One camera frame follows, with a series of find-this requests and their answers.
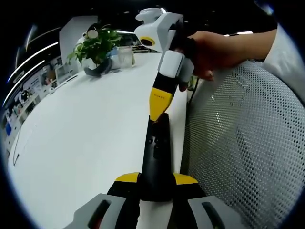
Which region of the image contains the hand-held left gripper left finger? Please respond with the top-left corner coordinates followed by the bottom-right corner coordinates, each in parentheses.
top-left (62, 171), bottom-right (142, 229)

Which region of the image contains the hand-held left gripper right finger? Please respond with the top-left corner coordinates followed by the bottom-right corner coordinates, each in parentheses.
top-left (171, 173), bottom-right (242, 229)

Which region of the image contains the black remote control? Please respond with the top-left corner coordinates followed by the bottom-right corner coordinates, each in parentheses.
top-left (140, 113), bottom-right (176, 203)

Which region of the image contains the person's right hand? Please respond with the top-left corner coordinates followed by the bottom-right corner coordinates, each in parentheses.
top-left (185, 31), bottom-right (254, 82)

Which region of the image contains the clear glass cup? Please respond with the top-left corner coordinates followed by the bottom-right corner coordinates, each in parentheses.
top-left (118, 46), bottom-right (136, 70)

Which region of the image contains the green potted plant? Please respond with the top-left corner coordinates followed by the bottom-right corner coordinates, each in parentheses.
top-left (66, 23), bottom-right (122, 77)

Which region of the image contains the grey mesh office chair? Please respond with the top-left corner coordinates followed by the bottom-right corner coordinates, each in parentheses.
top-left (180, 59), bottom-right (305, 229)

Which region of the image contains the blue box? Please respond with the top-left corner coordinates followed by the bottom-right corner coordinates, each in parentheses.
top-left (4, 121), bottom-right (13, 137)

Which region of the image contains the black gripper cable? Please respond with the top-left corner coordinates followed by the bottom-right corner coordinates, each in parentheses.
top-left (187, 76), bottom-right (201, 104)

